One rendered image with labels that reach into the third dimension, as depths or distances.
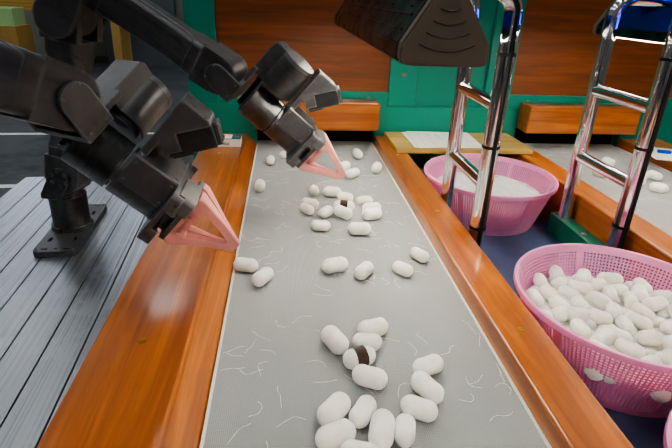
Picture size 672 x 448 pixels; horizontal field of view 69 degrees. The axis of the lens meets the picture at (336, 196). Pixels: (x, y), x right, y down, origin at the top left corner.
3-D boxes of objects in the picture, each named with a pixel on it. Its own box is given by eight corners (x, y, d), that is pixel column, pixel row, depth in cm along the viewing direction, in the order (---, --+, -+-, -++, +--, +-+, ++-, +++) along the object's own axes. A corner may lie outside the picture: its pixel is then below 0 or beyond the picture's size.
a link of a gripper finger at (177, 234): (256, 210, 61) (194, 164, 57) (254, 236, 54) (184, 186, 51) (222, 247, 62) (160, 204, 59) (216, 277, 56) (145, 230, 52)
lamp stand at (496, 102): (365, 289, 75) (388, -28, 58) (349, 231, 94) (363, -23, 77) (483, 287, 77) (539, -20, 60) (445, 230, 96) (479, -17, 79)
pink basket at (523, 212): (517, 258, 86) (527, 210, 83) (394, 213, 102) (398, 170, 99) (567, 215, 105) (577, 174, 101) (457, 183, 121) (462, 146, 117)
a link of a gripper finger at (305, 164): (353, 153, 86) (314, 119, 83) (358, 167, 80) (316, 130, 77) (327, 180, 88) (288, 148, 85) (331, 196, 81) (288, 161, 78)
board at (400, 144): (396, 153, 112) (396, 148, 111) (383, 135, 125) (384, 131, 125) (532, 154, 115) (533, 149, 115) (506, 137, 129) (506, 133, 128)
